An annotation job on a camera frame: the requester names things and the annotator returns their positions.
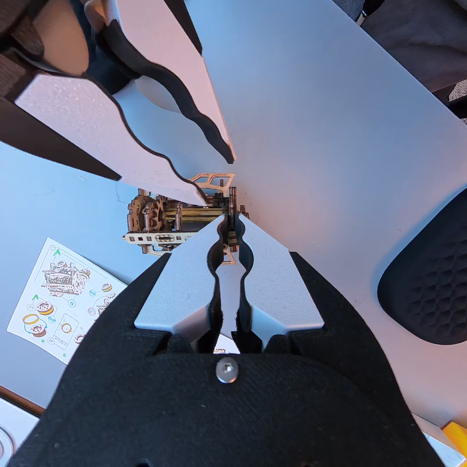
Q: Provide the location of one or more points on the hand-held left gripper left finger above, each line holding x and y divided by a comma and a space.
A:
175, 292

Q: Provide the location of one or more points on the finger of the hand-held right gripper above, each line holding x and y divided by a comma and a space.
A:
164, 47
80, 120

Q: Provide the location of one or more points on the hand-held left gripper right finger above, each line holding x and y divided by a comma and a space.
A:
281, 292

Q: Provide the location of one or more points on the wooden mechanical model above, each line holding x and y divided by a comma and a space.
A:
153, 215

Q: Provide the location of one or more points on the person's right hand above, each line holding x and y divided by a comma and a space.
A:
62, 36

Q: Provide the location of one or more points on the white instruction booklet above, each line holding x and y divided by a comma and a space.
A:
54, 284

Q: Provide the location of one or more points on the black honeycomb cushion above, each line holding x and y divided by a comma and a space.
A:
427, 277

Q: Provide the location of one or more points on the brown wooden divider strip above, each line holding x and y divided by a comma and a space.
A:
18, 399

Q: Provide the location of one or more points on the white plastic board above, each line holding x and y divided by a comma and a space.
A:
18, 419

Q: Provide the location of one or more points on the white cardboard box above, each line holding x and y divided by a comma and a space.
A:
430, 436

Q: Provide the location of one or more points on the yellow box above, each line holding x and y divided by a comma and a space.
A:
456, 434

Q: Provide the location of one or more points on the person's clothed torso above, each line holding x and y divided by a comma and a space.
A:
419, 36

